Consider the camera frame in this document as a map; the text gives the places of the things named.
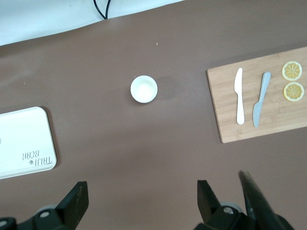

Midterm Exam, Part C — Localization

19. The white plastic knife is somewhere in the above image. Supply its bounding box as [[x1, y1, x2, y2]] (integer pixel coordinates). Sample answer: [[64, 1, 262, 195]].
[[234, 68, 245, 125]]

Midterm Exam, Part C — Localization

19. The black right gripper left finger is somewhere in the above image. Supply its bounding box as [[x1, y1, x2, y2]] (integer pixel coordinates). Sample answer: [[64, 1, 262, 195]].
[[0, 181, 89, 230]]

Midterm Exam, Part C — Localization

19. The cream tray with bear print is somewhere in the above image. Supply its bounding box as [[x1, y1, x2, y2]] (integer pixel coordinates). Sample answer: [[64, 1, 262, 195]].
[[0, 106, 58, 180]]

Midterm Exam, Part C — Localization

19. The grey plastic knife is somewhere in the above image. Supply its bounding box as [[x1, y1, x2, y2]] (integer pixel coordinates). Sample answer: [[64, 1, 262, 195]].
[[252, 71, 272, 128]]

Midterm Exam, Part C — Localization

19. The white IKEA cup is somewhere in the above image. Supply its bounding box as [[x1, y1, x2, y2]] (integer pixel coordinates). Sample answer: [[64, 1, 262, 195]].
[[130, 75, 158, 104]]

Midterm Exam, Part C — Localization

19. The wooden cutting board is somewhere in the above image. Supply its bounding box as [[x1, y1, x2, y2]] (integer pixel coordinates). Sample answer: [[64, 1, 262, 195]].
[[206, 46, 307, 144]]

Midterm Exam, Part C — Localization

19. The black cable on floor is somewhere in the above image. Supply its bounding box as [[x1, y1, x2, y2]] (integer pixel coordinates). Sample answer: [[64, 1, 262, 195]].
[[93, 0, 112, 20]]

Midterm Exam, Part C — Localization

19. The lemon slice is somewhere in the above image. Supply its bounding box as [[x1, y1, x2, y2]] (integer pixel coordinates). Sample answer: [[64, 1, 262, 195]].
[[282, 61, 303, 81], [283, 81, 305, 102]]

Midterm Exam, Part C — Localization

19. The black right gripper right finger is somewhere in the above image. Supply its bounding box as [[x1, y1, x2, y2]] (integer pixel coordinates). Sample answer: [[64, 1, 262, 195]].
[[193, 180, 250, 230]]

